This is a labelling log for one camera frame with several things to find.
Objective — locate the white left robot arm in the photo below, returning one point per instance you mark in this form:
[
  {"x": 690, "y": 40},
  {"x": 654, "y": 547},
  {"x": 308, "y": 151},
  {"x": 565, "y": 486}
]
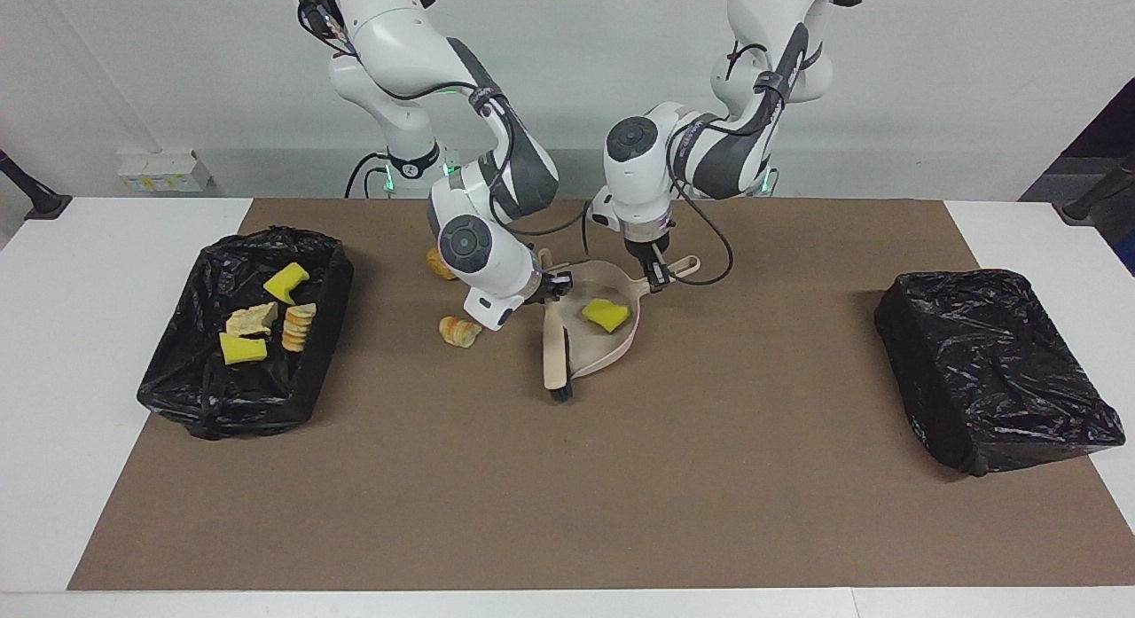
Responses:
[{"x": 638, "y": 183}]

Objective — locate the open black bag lined bin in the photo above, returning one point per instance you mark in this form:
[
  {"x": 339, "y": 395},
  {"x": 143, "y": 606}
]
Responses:
[{"x": 195, "y": 387}]

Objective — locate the pale cream bread chunk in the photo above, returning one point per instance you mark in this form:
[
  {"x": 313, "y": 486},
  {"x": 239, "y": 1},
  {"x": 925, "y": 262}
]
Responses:
[{"x": 251, "y": 320}]

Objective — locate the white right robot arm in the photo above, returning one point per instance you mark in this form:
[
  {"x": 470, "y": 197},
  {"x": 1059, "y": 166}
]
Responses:
[{"x": 399, "y": 42}]

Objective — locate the black bag covered bin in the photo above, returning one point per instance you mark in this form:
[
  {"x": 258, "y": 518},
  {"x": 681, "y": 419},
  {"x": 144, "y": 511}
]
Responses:
[{"x": 993, "y": 370}]

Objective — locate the beige plastic dustpan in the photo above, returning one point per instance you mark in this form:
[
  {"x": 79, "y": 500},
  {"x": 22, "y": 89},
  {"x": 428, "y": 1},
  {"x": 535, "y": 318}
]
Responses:
[{"x": 603, "y": 352}]

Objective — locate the orange striped croissant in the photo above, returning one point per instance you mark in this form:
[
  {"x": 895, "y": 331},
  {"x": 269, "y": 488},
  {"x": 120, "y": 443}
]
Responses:
[{"x": 459, "y": 332}]

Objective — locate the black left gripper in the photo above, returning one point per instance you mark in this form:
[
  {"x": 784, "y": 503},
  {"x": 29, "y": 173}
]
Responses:
[{"x": 647, "y": 246}]

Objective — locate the brown table mat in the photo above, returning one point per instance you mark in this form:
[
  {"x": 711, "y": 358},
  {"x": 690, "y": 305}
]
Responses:
[{"x": 567, "y": 520}]

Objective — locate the black stand foot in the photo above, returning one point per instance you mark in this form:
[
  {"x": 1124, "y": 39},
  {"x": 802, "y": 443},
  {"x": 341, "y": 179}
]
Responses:
[
  {"x": 31, "y": 192},
  {"x": 1099, "y": 192}
]

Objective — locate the beige hand brush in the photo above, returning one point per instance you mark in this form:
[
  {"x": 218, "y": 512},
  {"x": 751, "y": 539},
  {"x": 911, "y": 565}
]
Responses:
[{"x": 556, "y": 352}]

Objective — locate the tan layered bread chunk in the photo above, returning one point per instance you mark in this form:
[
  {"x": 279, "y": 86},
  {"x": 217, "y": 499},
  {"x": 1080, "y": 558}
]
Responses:
[{"x": 299, "y": 328}]

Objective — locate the yellow sponge piece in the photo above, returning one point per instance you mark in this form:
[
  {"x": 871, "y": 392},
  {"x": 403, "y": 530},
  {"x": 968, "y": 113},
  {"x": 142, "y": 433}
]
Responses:
[
  {"x": 606, "y": 315},
  {"x": 285, "y": 282},
  {"x": 241, "y": 348}
]

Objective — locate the brown bread bun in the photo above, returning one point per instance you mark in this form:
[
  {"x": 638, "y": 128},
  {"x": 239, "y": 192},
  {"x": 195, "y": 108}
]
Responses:
[{"x": 439, "y": 270}]

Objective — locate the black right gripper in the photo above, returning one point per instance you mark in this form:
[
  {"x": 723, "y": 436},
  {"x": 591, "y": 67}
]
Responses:
[{"x": 551, "y": 285}]

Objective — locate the white wall socket box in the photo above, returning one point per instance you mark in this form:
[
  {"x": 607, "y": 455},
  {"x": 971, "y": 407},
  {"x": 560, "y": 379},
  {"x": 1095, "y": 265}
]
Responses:
[{"x": 164, "y": 170}]

